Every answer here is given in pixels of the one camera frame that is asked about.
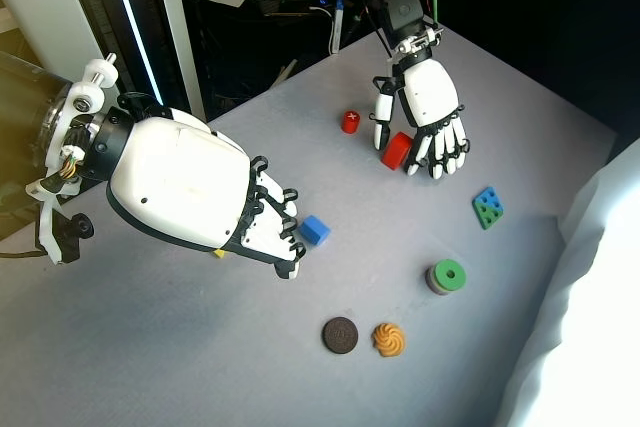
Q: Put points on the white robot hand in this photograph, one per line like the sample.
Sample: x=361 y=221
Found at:
x=430 y=92
x=185 y=182

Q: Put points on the red block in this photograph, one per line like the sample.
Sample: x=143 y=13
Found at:
x=395 y=152

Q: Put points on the blue hexagonal block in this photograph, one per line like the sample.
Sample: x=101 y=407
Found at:
x=315 y=229

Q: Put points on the yellow triangle with holes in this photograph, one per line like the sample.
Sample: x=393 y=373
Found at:
x=218 y=253

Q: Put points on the blue triangle with holes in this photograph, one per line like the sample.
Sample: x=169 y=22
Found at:
x=487 y=195

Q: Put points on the green triangle with holes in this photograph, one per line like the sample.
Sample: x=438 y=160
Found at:
x=482 y=220

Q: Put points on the red cylinder with white cross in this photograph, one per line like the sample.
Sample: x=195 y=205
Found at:
x=351 y=123

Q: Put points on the grey table cloth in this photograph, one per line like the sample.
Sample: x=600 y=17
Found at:
x=200 y=347

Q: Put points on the stacked coloured rings toy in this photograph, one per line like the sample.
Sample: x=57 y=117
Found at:
x=448 y=277

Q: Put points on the dark chocolate sandwich cookie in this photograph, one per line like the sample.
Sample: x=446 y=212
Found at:
x=340 y=335

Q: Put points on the orange swirl cookie toy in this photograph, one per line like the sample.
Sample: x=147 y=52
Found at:
x=389 y=339

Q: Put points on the white cloth backdrop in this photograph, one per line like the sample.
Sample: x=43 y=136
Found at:
x=575 y=297

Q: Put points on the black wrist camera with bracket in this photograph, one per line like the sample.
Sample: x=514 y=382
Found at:
x=75 y=229

